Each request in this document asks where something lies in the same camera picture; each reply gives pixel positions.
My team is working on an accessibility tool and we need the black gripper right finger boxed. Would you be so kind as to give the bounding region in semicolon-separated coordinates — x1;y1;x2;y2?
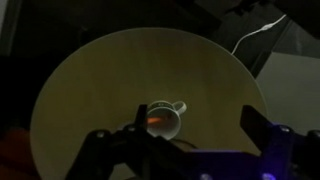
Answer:
239;104;270;143

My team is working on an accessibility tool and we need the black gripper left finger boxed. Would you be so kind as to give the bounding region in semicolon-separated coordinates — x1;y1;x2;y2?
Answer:
133;103;149;133

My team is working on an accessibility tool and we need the orange marker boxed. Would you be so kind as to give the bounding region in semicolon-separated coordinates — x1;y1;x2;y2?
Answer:
146;115;168;126

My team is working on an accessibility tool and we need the white mug with green band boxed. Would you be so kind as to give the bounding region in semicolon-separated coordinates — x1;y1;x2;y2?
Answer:
145;99;188;141

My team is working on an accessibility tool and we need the white cable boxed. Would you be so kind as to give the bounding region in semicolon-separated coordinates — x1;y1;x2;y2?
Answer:
230;13;288;56

